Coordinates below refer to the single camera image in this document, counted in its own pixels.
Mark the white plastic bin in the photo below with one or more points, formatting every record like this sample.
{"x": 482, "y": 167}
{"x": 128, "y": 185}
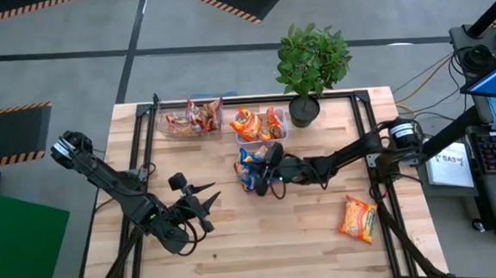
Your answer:
{"x": 248, "y": 145}

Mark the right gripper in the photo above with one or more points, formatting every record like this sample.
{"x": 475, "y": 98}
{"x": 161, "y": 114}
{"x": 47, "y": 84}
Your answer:
{"x": 295, "y": 170}

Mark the clear plastic bin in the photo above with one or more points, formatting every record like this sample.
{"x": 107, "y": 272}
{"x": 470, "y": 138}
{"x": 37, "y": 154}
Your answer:
{"x": 163, "y": 133}

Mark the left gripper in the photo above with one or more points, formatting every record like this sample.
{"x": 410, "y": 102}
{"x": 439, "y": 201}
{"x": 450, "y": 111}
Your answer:
{"x": 190, "y": 207}

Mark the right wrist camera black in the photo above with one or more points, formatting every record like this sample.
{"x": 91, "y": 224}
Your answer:
{"x": 273, "y": 153}

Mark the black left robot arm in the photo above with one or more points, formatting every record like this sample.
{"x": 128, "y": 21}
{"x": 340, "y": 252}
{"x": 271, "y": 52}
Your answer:
{"x": 117, "y": 190}

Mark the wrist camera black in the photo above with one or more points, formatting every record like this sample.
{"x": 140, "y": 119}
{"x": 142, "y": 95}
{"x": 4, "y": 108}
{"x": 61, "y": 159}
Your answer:
{"x": 177, "y": 181}
{"x": 273, "y": 153}

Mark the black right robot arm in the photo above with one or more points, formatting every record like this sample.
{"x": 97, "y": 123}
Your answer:
{"x": 348, "y": 152}

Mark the green potted tree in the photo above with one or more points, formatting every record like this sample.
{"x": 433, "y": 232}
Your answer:
{"x": 312, "y": 57}

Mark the red Maruchan ramen pack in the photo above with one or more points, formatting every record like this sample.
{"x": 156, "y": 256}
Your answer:
{"x": 177, "y": 124}
{"x": 215, "y": 113}
{"x": 195, "y": 116}

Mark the green floor mat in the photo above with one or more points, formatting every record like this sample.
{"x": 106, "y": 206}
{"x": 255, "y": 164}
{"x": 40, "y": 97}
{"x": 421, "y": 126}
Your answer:
{"x": 17, "y": 248}

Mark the black plant pot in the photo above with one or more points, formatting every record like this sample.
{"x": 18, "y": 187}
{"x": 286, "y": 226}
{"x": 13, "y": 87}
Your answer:
{"x": 304, "y": 111}

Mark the white label board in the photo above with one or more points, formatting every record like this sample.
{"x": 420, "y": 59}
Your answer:
{"x": 450, "y": 167}

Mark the black diagonal support beam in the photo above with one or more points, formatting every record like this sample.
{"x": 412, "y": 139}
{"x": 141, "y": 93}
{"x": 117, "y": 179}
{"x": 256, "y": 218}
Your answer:
{"x": 450, "y": 133}

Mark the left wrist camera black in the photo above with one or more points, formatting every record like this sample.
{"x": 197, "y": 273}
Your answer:
{"x": 177, "y": 181}

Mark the black aluminium table frame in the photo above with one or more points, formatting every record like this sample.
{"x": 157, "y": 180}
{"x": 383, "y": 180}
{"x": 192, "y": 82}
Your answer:
{"x": 250, "y": 100}

